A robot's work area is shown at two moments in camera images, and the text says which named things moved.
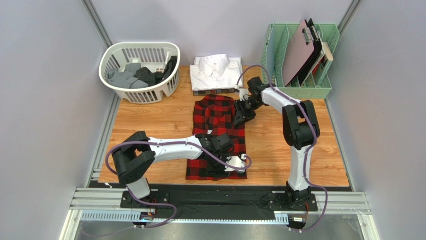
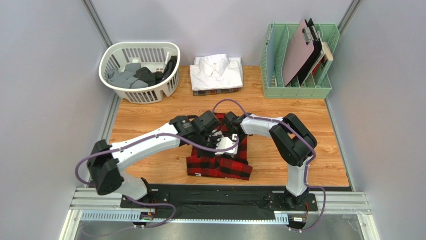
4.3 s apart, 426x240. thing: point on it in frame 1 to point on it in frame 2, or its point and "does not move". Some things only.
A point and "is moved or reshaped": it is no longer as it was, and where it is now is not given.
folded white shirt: [216, 71] does not move
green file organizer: [277, 48] does not move
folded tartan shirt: [205, 92] does not move
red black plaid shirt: [214, 115] is moved or reshaped
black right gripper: [240, 111] to [231, 132]
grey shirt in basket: [126, 79] does not move
